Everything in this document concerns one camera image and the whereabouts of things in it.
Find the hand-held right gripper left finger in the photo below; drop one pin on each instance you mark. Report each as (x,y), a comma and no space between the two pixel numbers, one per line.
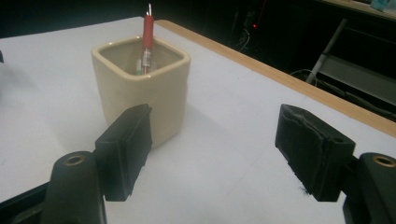
(124,155)

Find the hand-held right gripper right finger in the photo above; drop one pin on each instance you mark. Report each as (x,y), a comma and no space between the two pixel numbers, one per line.
(314,149)

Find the cream square ceramic cup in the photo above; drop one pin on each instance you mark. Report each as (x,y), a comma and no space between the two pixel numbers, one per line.
(162,93)

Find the green pen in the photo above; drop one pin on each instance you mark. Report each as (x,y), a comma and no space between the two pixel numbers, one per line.
(138,68)

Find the red pen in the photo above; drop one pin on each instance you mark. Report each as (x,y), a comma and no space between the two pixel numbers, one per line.
(148,34)

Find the grey metal stand pole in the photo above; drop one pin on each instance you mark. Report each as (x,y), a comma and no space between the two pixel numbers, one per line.
(327,49)

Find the wooden side table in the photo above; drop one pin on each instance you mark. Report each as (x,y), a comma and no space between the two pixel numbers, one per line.
(358,7)

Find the teal box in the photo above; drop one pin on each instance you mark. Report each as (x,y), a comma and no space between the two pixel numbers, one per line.
(379,4)

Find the grey metal chair frame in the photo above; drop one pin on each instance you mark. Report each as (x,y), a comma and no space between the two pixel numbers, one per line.
(358,77)

